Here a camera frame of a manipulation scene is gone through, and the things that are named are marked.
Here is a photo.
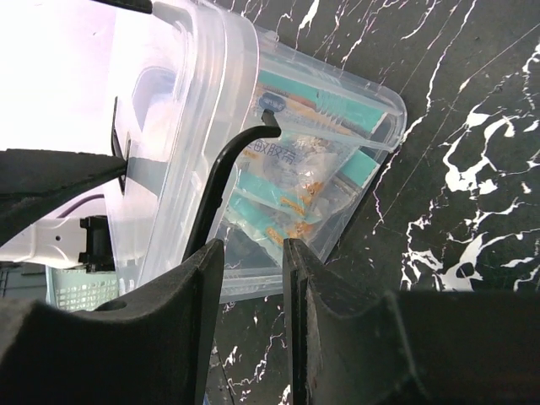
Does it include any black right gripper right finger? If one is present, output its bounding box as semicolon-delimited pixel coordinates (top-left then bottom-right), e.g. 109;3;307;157
283;239;539;404

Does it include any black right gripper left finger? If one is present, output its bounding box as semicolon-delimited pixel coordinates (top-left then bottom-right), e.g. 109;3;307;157
1;239;224;404

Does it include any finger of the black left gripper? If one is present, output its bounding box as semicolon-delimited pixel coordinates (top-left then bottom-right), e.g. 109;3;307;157
1;149;127;245

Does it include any clear plastic medicine box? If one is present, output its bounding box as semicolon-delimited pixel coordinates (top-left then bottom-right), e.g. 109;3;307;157
105;0;408;304

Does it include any teal tape packet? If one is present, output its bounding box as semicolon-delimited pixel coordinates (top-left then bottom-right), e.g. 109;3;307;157
224;192;321;264
236;89;359;223

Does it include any clear plastic box lid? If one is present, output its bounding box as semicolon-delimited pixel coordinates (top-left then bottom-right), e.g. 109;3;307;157
107;1;259;278

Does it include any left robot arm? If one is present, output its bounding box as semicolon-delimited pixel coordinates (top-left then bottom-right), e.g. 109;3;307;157
1;149;127;269

